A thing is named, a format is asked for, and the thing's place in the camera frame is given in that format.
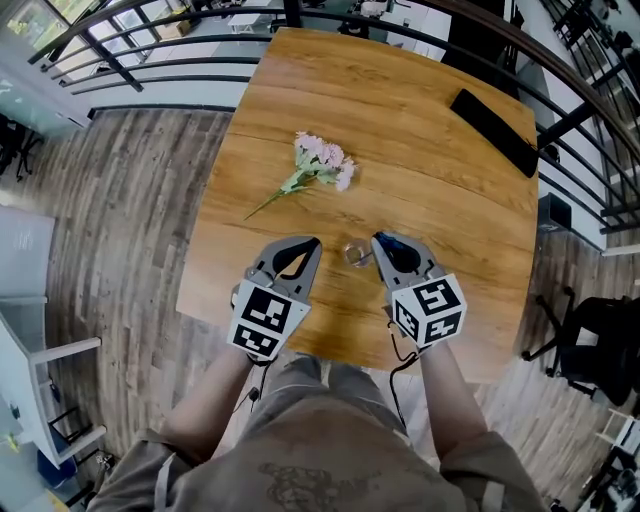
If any person's right forearm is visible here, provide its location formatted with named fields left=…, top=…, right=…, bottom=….
left=416, top=342, right=490, bottom=460

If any small black box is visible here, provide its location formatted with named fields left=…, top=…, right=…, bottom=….
left=538, top=191, right=572, bottom=234

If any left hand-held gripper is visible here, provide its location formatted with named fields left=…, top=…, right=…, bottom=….
left=226, top=235, right=324, bottom=362

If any black office chair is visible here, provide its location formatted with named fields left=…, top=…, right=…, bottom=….
left=521, top=286, right=640, bottom=407

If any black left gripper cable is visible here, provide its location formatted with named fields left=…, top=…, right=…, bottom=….
left=231, top=358, right=274, bottom=414

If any small clear glass vase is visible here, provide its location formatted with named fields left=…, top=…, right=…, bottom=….
left=343, top=239, right=374, bottom=269

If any person's khaki shirt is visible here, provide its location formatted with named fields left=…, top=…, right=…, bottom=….
left=85, top=352, right=551, bottom=512

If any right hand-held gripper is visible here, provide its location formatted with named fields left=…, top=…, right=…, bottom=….
left=370, top=232, right=469, bottom=351

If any pink artificial flower bouquet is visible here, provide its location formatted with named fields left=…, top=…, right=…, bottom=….
left=243, top=130, right=359, bottom=222

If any person's left forearm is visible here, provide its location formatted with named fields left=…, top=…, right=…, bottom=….
left=158, top=344, right=257, bottom=464

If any dark metal railing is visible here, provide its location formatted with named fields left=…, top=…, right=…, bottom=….
left=27, top=0, right=640, bottom=236

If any flat black rectangular bar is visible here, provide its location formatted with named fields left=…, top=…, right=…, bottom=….
left=448, top=88, right=541, bottom=180

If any white desk frame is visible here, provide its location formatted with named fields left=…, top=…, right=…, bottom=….
left=0, top=203, right=109, bottom=474

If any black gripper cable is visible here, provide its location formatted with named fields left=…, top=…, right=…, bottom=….
left=386, top=319, right=422, bottom=432
left=231, top=358, right=274, bottom=414

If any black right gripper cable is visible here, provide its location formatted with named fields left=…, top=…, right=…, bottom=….
left=386, top=319, right=422, bottom=432

